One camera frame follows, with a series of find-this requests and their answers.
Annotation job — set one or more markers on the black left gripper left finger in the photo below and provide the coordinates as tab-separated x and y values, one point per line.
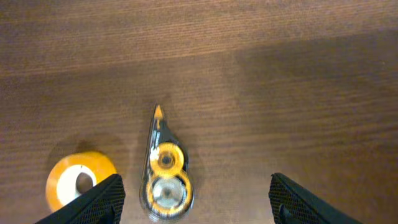
103	204

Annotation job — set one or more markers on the black yellow correction tape dispenser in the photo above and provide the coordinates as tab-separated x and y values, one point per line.
167	192

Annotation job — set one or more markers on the yellow adhesive tape roll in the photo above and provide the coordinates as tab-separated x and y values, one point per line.
61	186

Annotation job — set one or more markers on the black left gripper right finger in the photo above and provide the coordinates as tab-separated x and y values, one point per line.
291	203

